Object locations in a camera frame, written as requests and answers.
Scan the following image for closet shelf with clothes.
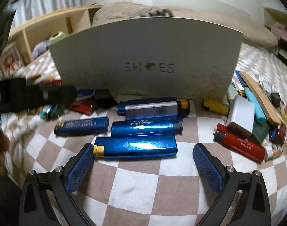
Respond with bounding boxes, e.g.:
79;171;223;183
263;7;287;65

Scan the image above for purple plush toy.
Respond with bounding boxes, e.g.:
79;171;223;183
32;40;51;59

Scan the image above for long wooden case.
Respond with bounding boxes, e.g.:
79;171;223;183
240;71;281;126

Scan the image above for wooden bedside shelf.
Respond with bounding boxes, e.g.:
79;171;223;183
8;4;100;65

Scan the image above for beige quilted duvet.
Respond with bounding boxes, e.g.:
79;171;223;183
91;1;278;52

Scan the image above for dark blue printed lighter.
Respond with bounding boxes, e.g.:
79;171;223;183
54;116;109;137

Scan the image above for shiny blue lighter middle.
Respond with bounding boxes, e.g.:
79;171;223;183
111;119;183;136

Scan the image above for white charger adapter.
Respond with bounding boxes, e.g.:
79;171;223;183
226;95;255;138

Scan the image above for shiny blue lighter front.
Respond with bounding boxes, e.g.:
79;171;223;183
93;134;178;159

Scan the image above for silver label blue lighter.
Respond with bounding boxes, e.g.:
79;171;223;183
117;97;191;120

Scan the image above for green avocado plush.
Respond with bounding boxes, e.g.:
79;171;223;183
49;31;67;44

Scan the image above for red lighter right pile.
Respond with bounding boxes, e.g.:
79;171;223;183
213;124;265;163

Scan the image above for teal lighter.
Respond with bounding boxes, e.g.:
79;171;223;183
243;87;268;124

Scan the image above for grey curtain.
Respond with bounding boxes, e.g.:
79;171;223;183
7;0;82;28

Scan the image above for yellow lighter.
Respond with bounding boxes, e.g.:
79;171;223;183
201;98;230;116

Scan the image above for white shoe box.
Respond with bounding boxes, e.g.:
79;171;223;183
50;17;244;101

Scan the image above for shiny blue lighter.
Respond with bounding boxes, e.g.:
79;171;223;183
93;134;178;159
111;119;183;136

